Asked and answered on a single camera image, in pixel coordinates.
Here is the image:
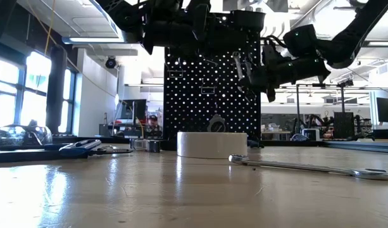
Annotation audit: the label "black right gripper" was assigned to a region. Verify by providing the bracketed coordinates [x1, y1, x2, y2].
[239, 44, 285, 103]

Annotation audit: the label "grey round notched knob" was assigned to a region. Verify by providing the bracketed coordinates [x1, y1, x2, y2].
[206, 113, 227, 133]

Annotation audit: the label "black perforated peg board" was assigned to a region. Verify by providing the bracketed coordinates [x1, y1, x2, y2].
[163, 12, 263, 149]

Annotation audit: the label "white tape roll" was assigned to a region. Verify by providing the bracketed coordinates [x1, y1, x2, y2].
[176, 131, 249, 160]

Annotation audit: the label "blue handled pliers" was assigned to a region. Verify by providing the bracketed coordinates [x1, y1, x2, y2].
[58, 139, 103, 152]

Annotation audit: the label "black pole stand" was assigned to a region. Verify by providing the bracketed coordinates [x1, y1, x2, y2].
[296, 79, 354, 140]

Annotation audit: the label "short black plastic bin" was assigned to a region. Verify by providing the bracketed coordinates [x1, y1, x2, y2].
[230, 9, 266, 32]

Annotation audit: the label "long ceiling light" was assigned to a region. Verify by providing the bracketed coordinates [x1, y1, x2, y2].
[61, 36, 125, 44]

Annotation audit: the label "person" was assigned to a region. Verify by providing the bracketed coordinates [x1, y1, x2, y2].
[147, 114, 162, 139]

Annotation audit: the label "black perforated box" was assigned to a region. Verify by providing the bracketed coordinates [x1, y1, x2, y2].
[334, 111, 356, 139]

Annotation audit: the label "small clear and black box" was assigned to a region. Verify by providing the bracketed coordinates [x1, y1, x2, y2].
[128, 138, 163, 154]

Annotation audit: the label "black computer monitor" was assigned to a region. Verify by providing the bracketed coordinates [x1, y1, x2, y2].
[375, 97, 388, 124]

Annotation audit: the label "blue flat mat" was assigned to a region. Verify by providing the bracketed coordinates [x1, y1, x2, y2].
[323, 140, 388, 155]

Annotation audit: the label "black building column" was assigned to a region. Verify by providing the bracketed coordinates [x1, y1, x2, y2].
[46, 46, 68, 134]

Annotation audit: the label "clear safety glasses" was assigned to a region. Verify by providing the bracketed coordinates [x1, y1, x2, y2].
[0, 120, 54, 147]

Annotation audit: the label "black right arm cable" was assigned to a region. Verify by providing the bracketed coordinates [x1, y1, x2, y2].
[260, 34, 288, 48]

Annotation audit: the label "metal wire peg hook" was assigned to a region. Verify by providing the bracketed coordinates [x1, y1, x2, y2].
[201, 80, 216, 95]
[168, 60, 185, 79]

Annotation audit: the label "black aluminium rig frame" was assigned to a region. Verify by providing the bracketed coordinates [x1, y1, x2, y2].
[51, 135, 327, 149]

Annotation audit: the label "round black wall camera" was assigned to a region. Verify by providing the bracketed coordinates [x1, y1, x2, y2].
[104, 56, 118, 70]

